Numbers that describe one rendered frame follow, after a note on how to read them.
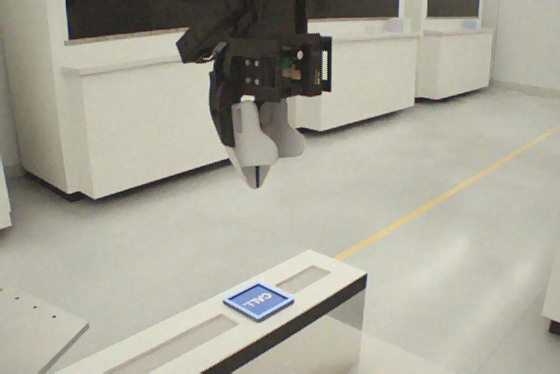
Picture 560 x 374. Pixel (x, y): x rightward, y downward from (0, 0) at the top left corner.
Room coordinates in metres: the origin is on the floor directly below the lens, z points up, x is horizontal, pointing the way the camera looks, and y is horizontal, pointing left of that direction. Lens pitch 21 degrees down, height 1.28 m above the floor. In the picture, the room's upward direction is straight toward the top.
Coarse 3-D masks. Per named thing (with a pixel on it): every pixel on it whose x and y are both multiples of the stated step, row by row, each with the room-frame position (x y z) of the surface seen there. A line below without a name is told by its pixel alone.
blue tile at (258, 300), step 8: (256, 288) 0.54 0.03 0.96; (240, 296) 0.52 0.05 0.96; (248, 296) 0.52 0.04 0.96; (256, 296) 0.52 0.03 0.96; (264, 296) 0.52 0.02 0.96; (272, 296) 0.52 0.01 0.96; (240, 304) 0.50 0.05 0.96; (248, 304) 0.50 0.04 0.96; (256, 304) 0.50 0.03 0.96; (264, 304) 0.50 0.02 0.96; (272, 304) 0.50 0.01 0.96; (256, 312) 0.49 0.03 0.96
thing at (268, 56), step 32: (256, 0) 0.49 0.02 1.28; (288, 0) 0.46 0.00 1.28; (256, 32) 0.49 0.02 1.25; (288, 32) 0.46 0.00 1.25; (320, 32) 0.48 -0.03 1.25; (224, 64) 0.48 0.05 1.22; (256, 64) 0.47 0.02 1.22; (288, 64) 0.46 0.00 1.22; (320, 64) 0.48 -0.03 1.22; (256, 96) 0.47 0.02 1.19; (288, 96) 0.48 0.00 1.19
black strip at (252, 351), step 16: (352, 288) 0.56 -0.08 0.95; (320, 304) 0.51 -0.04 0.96; (336, 304) 0.54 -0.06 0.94; (304, 320) 0.49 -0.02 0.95; (272, 336) 0.46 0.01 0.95; (288, 336) 0.48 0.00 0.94; (240, 352) 0.42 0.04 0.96; (256, 352) 0.44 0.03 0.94; (208, 368) 0.40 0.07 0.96; (224, 368) 0.41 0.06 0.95
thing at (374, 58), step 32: (320, 0) 4.99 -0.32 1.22; (352, 0) 5.35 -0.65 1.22; (384, 0) 5.76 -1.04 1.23; (352, 32) 5.36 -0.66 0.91; (384, 32) 5.54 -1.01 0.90; (416, 32) 5.81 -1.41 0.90; (352, 64) 4.99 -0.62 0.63; (384, 64) 5.39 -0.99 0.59; (320, 96) 4.67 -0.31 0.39; (352, 96) 5.00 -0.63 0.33; (384, 96) 5.41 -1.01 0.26; (320, 128) 4.66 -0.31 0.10
